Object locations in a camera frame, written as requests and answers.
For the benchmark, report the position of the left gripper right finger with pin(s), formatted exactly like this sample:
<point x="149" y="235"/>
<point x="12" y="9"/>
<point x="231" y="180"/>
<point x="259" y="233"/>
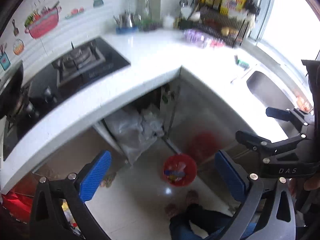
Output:
<point x="234" y="176"/>

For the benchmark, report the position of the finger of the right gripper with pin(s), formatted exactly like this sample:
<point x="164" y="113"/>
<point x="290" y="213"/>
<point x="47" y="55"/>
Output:
<point x="297" y="117"/>
<point x="260" y="144"/>

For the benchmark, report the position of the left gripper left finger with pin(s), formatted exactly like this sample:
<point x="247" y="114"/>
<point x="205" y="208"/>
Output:
<point x="91" y="175"/>

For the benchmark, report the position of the pink blue plastic package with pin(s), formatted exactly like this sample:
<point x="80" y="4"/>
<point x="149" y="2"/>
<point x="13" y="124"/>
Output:
<point x="214" y="42"/>

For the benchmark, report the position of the purple label plastic bottle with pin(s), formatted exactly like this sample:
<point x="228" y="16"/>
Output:
<point x="195" y="37"/>

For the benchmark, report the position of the red trash bin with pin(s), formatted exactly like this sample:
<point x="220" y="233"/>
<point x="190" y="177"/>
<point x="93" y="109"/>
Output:
<point x="179" y="170"/>

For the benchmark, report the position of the stainless steel sink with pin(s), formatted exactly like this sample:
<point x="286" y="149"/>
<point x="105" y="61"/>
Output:
<point x="258" y="88"/>

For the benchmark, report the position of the green soap box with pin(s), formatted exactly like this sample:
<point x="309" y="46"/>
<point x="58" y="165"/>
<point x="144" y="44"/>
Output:
<point x="241" y="63"/>

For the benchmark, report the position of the grey plastic bag under counter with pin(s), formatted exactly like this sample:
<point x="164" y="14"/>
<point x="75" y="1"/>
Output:
<point x="135" y="131"/>

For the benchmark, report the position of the ginger root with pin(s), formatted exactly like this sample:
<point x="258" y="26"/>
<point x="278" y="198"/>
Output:
<point x="230" y="32"/>

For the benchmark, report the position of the black gas stove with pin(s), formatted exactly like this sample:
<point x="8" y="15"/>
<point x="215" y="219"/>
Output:
<point x="56" y="82"/>

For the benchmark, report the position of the black frying pan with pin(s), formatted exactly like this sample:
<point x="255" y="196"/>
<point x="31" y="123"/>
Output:
<point x="10" y="88"/>

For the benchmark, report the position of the dark green utensil mug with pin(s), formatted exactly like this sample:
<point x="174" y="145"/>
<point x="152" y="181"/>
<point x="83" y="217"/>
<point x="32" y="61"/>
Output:
<point x="185" y="24"/>

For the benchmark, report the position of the white lidded sugar pot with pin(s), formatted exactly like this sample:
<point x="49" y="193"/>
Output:
<point x="168" y="22"/>

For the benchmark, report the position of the blue teapot tray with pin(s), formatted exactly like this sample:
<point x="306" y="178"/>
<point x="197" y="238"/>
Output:
<point x="125" y="30"/>

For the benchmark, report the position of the dark steel wool scrubber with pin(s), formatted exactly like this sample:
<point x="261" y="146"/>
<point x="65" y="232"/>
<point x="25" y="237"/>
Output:
<point x="151" y="26"/>

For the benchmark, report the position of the steel teapot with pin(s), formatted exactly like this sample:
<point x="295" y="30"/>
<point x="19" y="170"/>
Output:
<point x="125" y="20"/>

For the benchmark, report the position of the glass carafe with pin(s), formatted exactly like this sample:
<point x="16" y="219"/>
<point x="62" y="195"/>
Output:
<point x="143" y="10"/>

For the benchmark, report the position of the black wire rack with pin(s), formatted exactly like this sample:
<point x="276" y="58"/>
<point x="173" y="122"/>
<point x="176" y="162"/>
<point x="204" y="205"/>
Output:
<point x="211" y="22"/>

